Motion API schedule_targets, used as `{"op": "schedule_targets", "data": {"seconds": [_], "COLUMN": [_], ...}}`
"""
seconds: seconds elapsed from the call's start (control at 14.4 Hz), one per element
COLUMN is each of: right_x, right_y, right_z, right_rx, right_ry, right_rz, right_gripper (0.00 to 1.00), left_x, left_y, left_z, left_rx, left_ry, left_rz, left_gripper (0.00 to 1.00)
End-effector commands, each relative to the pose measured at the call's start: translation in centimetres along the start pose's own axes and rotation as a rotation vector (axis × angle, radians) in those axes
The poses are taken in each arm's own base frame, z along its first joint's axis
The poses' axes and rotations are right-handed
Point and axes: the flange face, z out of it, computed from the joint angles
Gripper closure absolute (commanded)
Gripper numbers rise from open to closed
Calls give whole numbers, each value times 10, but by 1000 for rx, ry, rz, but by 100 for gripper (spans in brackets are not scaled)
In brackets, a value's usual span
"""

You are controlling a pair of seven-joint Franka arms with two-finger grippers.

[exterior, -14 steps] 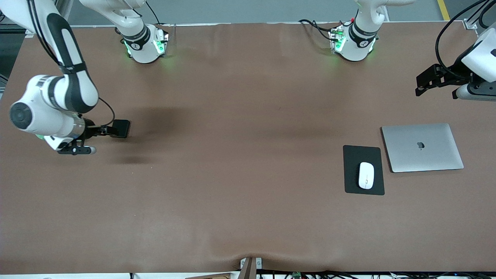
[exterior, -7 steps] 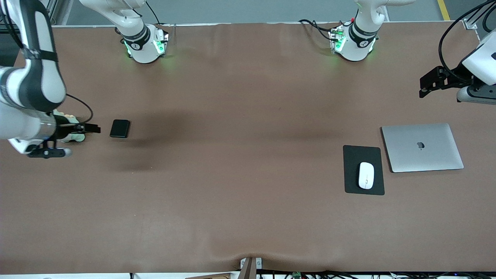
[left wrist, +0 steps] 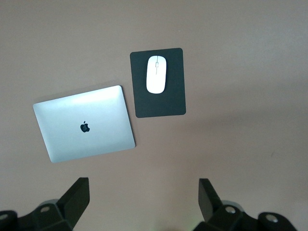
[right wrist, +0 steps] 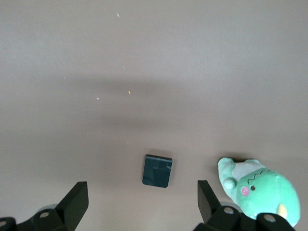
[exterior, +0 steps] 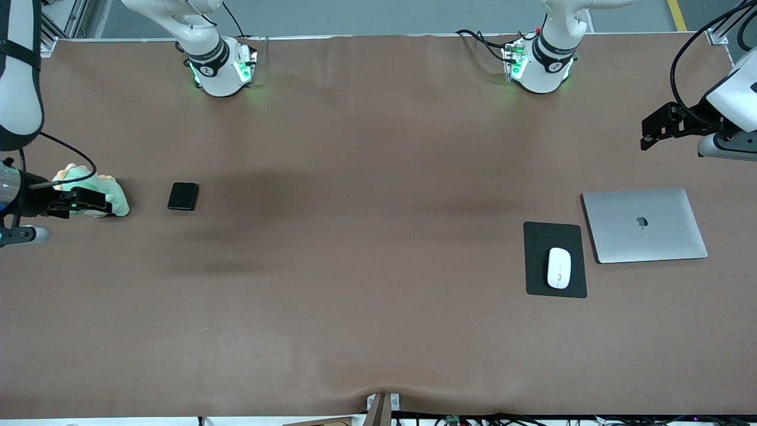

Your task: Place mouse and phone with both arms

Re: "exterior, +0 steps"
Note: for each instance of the brown table cover mat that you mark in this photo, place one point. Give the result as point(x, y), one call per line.
point(378, 307)

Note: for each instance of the aluminium frame profile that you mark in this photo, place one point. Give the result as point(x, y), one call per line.
point(71, 21)
point(718, 36)

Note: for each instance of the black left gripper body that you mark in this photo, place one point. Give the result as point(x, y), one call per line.
point(704, 116)

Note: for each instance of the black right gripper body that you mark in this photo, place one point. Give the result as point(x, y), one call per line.
point(32, 199)

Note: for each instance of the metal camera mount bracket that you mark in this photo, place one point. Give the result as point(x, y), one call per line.
point(378, 414)

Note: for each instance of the green dinosaur plush toy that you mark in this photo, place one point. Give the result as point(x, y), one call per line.
point(118, 201)

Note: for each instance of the silver laptop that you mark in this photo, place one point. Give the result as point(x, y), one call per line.
point(644, 225)

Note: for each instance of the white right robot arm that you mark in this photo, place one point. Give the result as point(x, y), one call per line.
point(18, 89)

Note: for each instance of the white computer mouse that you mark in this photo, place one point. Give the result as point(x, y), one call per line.
point(559, 268)

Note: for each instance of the black mouse pad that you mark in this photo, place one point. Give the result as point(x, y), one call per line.
point(535, 278)

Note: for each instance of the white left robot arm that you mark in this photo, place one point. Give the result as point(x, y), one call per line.
point(547, 65)

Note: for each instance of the green connector plug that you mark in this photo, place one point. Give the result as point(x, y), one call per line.
point(453, 420)

